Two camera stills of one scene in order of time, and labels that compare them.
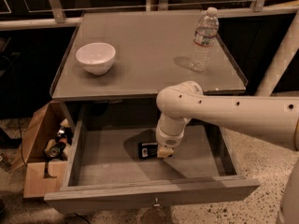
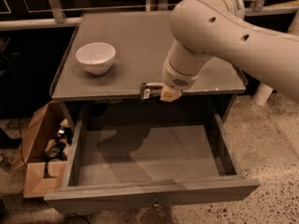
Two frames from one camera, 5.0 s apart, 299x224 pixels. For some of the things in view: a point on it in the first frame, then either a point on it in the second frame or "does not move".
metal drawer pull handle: (156, 203) does not move
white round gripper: (165, 139) → (176, 77)
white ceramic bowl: (96, 58) does not move
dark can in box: (56, 150) does not move
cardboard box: (43, 153) does not move
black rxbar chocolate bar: (148, 150) → (150, 92)
